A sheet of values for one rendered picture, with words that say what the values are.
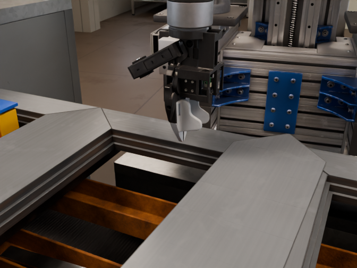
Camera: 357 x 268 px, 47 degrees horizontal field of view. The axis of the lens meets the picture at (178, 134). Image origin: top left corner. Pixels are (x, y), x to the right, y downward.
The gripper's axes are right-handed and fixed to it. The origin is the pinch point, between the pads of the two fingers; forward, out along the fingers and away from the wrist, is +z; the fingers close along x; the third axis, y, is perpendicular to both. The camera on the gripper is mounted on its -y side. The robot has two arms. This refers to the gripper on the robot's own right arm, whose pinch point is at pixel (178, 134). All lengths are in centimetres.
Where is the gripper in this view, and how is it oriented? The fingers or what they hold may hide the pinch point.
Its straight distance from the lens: 77.1
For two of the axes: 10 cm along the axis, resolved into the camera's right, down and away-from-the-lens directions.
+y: 9.0, 1.8, -3.8
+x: 4.3, -3.9, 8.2
